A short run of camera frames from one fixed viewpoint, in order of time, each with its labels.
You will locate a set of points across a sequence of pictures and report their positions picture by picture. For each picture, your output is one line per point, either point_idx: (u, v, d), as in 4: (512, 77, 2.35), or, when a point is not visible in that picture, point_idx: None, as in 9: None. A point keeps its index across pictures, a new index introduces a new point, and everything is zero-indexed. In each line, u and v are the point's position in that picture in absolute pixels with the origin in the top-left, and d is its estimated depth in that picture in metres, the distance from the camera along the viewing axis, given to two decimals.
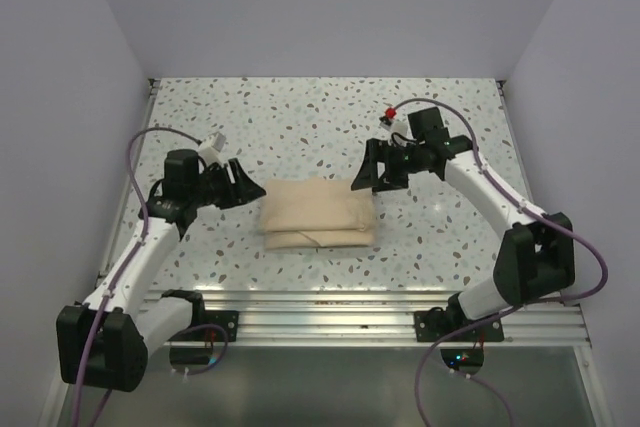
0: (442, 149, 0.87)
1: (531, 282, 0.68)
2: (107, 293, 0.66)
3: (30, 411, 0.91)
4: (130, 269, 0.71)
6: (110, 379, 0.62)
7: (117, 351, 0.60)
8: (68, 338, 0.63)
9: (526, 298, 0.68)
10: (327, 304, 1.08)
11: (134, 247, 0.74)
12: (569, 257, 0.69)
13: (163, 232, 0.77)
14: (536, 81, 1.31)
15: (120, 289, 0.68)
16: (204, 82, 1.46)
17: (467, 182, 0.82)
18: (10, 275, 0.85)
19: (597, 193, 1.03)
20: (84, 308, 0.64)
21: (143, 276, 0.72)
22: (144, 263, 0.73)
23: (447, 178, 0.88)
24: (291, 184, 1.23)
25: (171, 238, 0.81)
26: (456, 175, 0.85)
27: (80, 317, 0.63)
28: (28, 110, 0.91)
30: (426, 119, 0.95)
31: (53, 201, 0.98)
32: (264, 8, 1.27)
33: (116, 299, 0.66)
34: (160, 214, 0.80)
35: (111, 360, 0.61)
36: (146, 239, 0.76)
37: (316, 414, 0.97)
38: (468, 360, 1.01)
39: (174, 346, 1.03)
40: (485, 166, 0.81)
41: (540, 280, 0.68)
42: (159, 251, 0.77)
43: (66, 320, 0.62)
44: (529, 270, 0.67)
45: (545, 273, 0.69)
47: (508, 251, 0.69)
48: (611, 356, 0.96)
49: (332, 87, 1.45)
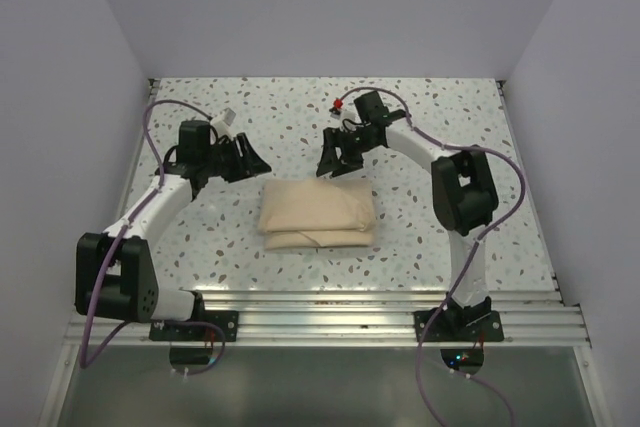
0: (383, 123, 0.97)
1: (462, 204, 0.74)
2: (126, 223, 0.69)
3: (29, 410, 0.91)
4: (148, 208, 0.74)
6: (121, 308, 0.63)
7: (134, 275, 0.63)
8: (85, 263, 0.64)
9: (459, 221, 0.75)
10: (326, 304, 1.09)
11: (152, 193, 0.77)
12: (489, 179, 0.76)
13: (179, 185, 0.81)
14: (536, 81, 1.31)
15: (138, 222, 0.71)
16: (204, 82, 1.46)
17: (404, 141, 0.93)
18: (9, 274, 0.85)
19: (596, 192, 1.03)
20: (104, 235, 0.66)
21: (159, 217, 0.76)
22: (161, 206, 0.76)
23: (393, 146, 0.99)
24: (291, 183, 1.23)
25: (184, 195, 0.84)
26: (397, 139, 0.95)
27: (99, 244, 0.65)
28: (28, 110, 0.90)
30: (368, 101, 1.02)
31: (52, 200, 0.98)
32: (264, 8, 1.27)
33: (134, 230, 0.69)
34: (176, 174, 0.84)
35: (127, 287, 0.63)
36: (162, 189, 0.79)
37: (315, 415, 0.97)
38: (468, 360, 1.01)
39: (174, 346, 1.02)
40: (415, 124, 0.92)
41: (470, 202, 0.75)
42: (174, 201, 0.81)
43: (85, 244, 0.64)
44: (457, 192, 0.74)
45: (474, 196, 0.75)
47: (437, 181, 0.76)
48: (612, 356, 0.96)
49: (332, 87, 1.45)
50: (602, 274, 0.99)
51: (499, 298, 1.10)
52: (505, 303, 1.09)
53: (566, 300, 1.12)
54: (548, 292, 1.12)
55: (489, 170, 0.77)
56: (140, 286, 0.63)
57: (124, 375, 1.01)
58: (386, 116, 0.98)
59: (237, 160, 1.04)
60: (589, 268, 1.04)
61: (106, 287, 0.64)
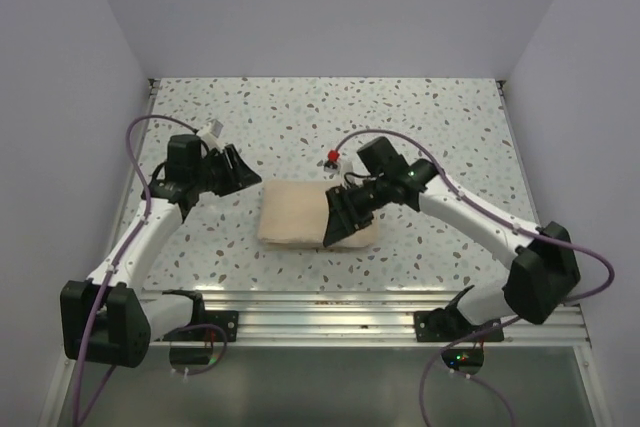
0: (411, 182, 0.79)
1: (550, 298, 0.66)
2: (111, 269, 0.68)
3: (30, 409, 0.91)
4: (133, 246, 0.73)
6: (113, 354, 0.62)
7: (122, 324, 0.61)
8: (71, 313, 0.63)
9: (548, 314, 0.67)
10: (327, 304, 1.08)
11: (138, 225, 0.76)
12: (571, 259, 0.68)
13: (166, 211, 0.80)
14: (536, 82, 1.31)
15: (123, 265, 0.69)
16: (204, 82, 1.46)
17: (453, 215, 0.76)
18: (10, 274, 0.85)
19: (597, 193, 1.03)
20: (88, 284, 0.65)
21: (147, 253, 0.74)
22: (147, 241, 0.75)
23: (423, 208, 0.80)
24: (291, 183, 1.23)
25: (174, 218, 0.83)
26: (431, 206, 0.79)
27: (83, 293, 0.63)
28: (28, 110, 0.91)
30: (380, 151, 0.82)
31: (53, 201, 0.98)
32: (264, 9, 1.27)
33: (120, 275, 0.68)
34: (164, 197, 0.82)
35: (116, 335, 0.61)
36: (149, 218, 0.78)
37: (316, 415, 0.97)
38: (468, 360, 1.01)
39: (174, 346, 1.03)
40: (463, 193, 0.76)
41: (556, 291, 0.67)
42: (163, 228, 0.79)
43: (70, 294, 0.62)
44: (545, 289, 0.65)
45: (559, 282, 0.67)
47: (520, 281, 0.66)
48: (612, 356, 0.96)
49: (332, 87, 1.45)
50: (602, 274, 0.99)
51: None
52: None
53: None
54: None
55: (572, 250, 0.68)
56: (128, 333, 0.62)
57: (124, 376, 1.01)
58: (413, 176, 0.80)
59: (229, 171, 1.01)
60: (589, 270, 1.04)
61: (95, 335, 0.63)
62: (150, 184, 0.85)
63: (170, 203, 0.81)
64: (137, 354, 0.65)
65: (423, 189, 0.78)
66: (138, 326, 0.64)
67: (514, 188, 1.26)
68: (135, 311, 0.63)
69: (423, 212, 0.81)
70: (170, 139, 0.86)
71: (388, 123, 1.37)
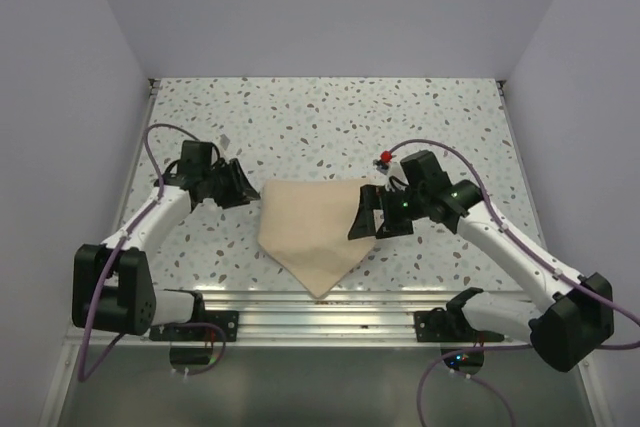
0: (450, 201, 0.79)
1: (579, 352, 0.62)
2: (125, 234, 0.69)
3: (29, 410, 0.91)
4: (146, 220, 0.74)
6: (118, 320, 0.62)
7: (132, 286, 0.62)
8: (82, 277, 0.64)
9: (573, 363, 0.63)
10: (326, 304, 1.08)
11: (151, 205, 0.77)
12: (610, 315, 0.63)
13: (179, 196, 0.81)
14: (536, 82, 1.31)
15: (137, 234, 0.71)
16: (204, 82, 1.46)
17: (490, 244, 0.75)
18: (9, 274, 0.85)
19: (597, 194, 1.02)
20: (101, 247, 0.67)
21: (158, 229, 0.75)
22: (159, 218, 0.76)
23: (460, 230, 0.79)
24: (290, 184, 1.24)
25: (182, 206, 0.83)
26: (471, 231, 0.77)
27: (97, 255, 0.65)
28: (27, 109, 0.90)
30: (425, 169, 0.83)
31: (52, 201, 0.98)
32: (264, 8, 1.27)
33: (133, 241, 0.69)
34: (174, 186, 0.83)
35: (125, 297, 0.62)
36: (161, 200, 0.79)
37: (315, 414, 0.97)
38: (468, 360, 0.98)
39: (174, 346, 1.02)
40: (507, 224, 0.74)
41: (587, 346, 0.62)
42: (176, 210, 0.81)
43: (84, 254, 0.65)
44: (577, 342, 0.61)
45: (591, 337, 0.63)
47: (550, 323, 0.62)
48: (612, 356, 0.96)
49: (332, 87, 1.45)
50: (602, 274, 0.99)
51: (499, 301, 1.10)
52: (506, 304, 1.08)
53: None
54: None
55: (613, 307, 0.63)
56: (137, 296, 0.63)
57: (124, 376, 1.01)
58: (454, 198, 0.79)
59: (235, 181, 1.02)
60: (589, 270, 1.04)
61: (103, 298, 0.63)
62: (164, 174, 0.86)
63: (182, 190, 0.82)
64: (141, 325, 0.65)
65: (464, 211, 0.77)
66: (145, 295, 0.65)
67: (514, 188, 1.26)
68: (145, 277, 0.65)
69: (462, 235, 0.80)
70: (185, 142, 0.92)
71: (388, 123, 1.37)
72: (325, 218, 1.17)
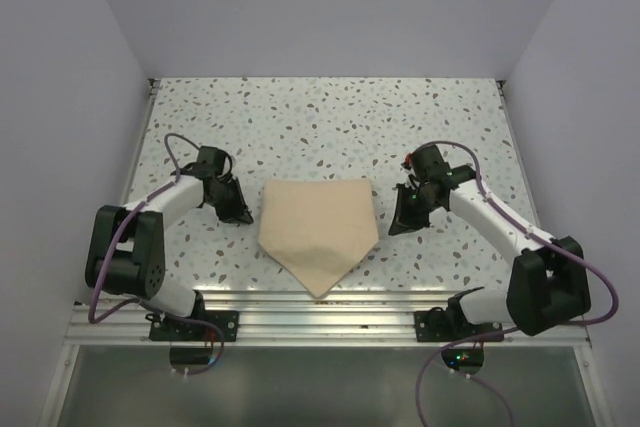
0: (445, 180, 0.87)
1: (546, 309, 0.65)
2: (144, 200, 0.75)
3: (29, 410, 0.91)
4: (164, 194, 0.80)
6: (130, 277, 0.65)
7: (147, 245, 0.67)
8: (99, 235, 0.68)
9: (541, 327, 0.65)
10: (326, 304, 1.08)
11: (168, 184, 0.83)
12: (582, 281, 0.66)
13: (193, 182, 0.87)
14: (536, 82, 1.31)
15: (155, 202, 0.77)
16: (204, 81, 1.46)
17: (473, 212, 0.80)
18: (9, 275, 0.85)
19: (597, 194, 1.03)
20: (120, 209, 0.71)
21: (174, 203, 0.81)
22: (175, 195, 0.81)
23: (454, 208, 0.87)
24: (290, 183, 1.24)
25: (193, 196, 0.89)
26: (459, 203, 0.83)
27: (115, 217, 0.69)
28: (26, 110, 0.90)
30: (427, 157, 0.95)
31: (52, 201, 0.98)
32: (264, 8, 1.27)
33: (151, 207, 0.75)
34: (189, 177, 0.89)
35: (138, 256, 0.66)
36: (178, 183, 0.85)
37: (315, 415, 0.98)
38: (468, 360, 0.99)
39: (174, 346, 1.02)
40: (490, 194, 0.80)
41: (557, 306, 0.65)
42: (192, 194, 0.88)
43: (105, 214, 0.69)
44: (543, 298, 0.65)
45: (561, 299, 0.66)
47: (518, 281, 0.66)
48: (612, 356, 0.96)
49: (332, 87, 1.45)
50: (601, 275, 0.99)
51: None
52: None
53: None
54: None
55: (585, 272, 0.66)
56: (150, 256, 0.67)
57: (124, 376, 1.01)
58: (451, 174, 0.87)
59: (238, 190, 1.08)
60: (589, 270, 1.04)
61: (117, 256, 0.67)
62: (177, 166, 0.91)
63: (197, 179, 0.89)
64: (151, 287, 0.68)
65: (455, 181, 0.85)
66: (158, 258, 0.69)
67: (514, 188, 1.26)
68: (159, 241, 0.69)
69: (453, 209, 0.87)
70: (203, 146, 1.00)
71: (388, 123, 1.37)
72: (325, 218, 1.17)
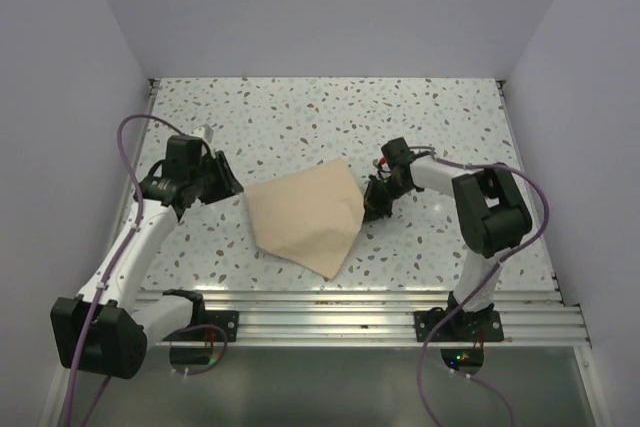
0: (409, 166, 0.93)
1: (488, 220, 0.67)
2: (101, 285, 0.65)
3: (29, 411, 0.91)
4: (125, 257, 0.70)
6: (109, 365, 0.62)
7: (115, 341, 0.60)
8: (63, 331, 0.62)
9: (487, 239, 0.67)
10: (326, 304, 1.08)
11: (130, 234, 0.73)
12: (518, 196, 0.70)
13: (159, 216, 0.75)
14: (536, 82, 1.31)
15: (114, 280, 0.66)
16: (204, 82, 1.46)
17: (424, 172, 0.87)
18: (9, 274, 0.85)
19: (596, 194, 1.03)
20: (80, 301, 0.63)
21: (139, 263, 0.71)
22: (137, 254, 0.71)
23: (418, 183, 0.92)
24: (273, 182, 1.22)
25: (168, 222, 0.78)
26: (418, 172, 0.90)
27: (75, 310, 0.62)
28: (28, 109, 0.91)
30: (393, 146, 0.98)
31: (52, 201, 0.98)
32: (264, 9, 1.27)
33: (110, 292, 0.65)
34: (158, 198, 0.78)
35: (109, 352, 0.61)
36: (141, 225, 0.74)
37: (316, 415, 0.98)
38: (468, 360, 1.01)
39: (174, 346, 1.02)
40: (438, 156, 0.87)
41: (499, 219, 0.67)
42: (157, 236, 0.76)
43: (60, 311, 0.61)
44: (481, 209, 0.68)
45: (502, 213, 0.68)
47: (460, 199, 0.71)
48: (612, 356, 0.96)
49: (332, 87, 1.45)
50: (602, 274, 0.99)
51: (500, 298, 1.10)
52: (506, 304, 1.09)
53: (566, 300, 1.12)
54: (548, 292, 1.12)
55: (516, 188, 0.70)
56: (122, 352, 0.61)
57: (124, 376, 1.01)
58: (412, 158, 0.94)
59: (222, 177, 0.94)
60: (589, 270, 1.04)
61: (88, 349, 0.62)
62: (142, 183, 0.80)
63: (164, 204, 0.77)
64: (133, 365, 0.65)
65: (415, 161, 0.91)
66: (132, 342, 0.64)
67: None
68: (128, 329, 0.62)
69: (417, 181, 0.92)
70: (170, 138, 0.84)
71: (388, 123, 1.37)
72: (315, 207, 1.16)
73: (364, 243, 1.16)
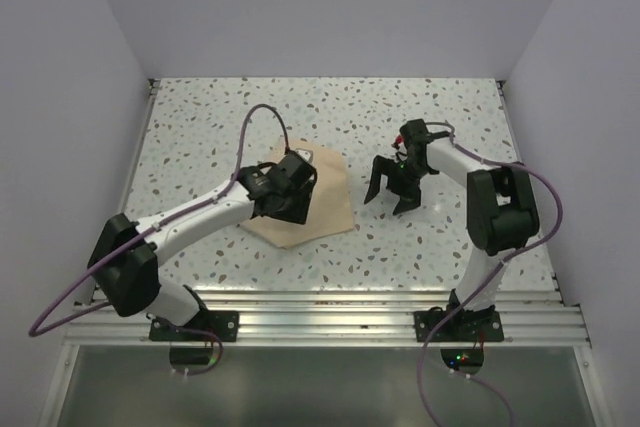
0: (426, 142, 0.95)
1: (496, 220, 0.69)
2: (156, 225, 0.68)
3: (28, 411, 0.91)
4: (190, 215, 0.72)
6: (113, 291, 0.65)
7: (134, 277, 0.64)
8: (106, 240, 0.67)
9: (491, 238, 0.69)
10: (326, 304, 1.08)
11: (206, 201, 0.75)
12: (531, 200, 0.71)
13: (238, 203, 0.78)
14: (536, 82, 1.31)
15: (168, 228, 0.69)
16: (204, 81, 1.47)
17: (442, 156, 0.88)
18: (10, 274, 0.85)
19: (596, 192, 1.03)
20: (133, 225, 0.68)
21: (195, 229, 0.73)
22: (200, 219, 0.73)
23: (434, 164, 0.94)
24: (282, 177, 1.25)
25: (240, 214, 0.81)
26: (435, 154, 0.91)
27: (124, 230, 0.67)
28: (27, 109, 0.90)
30: (412, 127, 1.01)
31: (52, 201, 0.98)
32: (265, 9, 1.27)
33: (159, 235, 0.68)
34: (247, 189, 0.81)
35: (123, 282, 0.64)
36: (219, 200, 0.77)
37: (316, 415, 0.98)
38: (468, 360, 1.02)
39: (174, 346, 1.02)
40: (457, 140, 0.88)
41: (506, 220, 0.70)
42: (226, 217, 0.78)
43: (115, 223, 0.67)
44: (491, 209, 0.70)
45: (511, 214, 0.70)
47: (471, 195, 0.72)
48: (612, 356, 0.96)
49: (332, 87, 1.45)
50: (602, 274, 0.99)
51: (500, 298, 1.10)
52: (506, 304, 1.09)
53: (566, 300, 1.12)
54: (548, 292, 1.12)
55: (531, 191, 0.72)
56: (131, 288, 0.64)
57: (124, 375, 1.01)
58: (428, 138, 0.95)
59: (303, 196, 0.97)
60: (589, 269, 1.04)
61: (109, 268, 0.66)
62: (245, 168, 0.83)
63: (246, 198, 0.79)
64: (130, 308, 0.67)
65: (431, 141, 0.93)
66: (144, 286, 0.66)
67: None
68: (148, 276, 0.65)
69: (431, 163, 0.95)
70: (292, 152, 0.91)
71: (388, 123, 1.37)
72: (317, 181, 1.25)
73: (364, 243, 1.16)
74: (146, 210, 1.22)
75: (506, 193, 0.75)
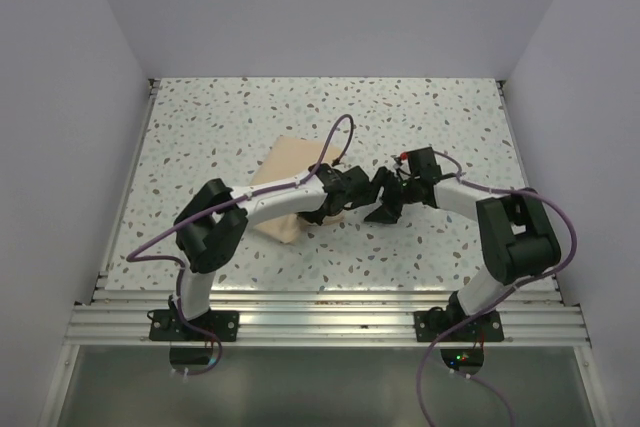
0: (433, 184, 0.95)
1: (511, 247, 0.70)
2: (248, 194, 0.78)
3: (29, 410, 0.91)
4: (275, 193, 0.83)
6: (196, 246, 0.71)
7: (223, 237, 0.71)
8: (201, 198, 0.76)
9: (510, 264, 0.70)
10: (326, 304, 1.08)
11: (289, 183, 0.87)
12: (545, 225, 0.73)
13: (314, 192, 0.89)
14: (536, 82, 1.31)
15: (257, 200, 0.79)
16: (204, 81, 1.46)
17: (453, 195, 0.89)
18: (10, 274, 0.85)
19: (596, 192, 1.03)
20: (227, 190, 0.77)
21: (275, 207, 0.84)
22: (283, 197, 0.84)
23: (443, 205, 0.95)
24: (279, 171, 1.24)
25: (311, 202, 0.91)
26: (443, 194, 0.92)
27: (219, 193, 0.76)
28: (28, 110, 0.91)
30: (422, 157, 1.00)
31: (52, 201, 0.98)
32: (265, 9, 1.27)
33: (250, 203, 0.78)
34: (323, 181, 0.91)
35: (210, 239, 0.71)
36: (300, 185, 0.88)
37: (315, 415, 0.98)
38: (468, 360, 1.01)
39: (174, 346, 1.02)
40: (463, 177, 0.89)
41: (521, 246, 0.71)
42: (302, 201, 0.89)
43: (213, 185, 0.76)
44: (506, 236, 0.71)
45: (526, 240, 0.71)
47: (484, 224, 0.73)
48: (613, 356, 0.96)
49: (332, 86, 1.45)
50: (602, 274, 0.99)
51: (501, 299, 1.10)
52: (507, 304, 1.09)
53: (566, 300, 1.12)
54: (548, 292, 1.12)
55: (545, 217, 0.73)
56: (216, 247, 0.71)
57: (124, 375, 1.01)
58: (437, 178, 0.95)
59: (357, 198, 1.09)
60: (589, 269, 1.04)
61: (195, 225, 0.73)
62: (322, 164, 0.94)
63: (322, 189, 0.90)
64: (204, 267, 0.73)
65: (440, 182, 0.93)
66: (224, 250, 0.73)
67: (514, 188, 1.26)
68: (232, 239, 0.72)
69: (443, 206, 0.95)
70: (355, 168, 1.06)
71: (388, 123, 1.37)
72: None
73: (364, 243, 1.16)
74: (147, 210, 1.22)
75: (519, 222, 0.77)
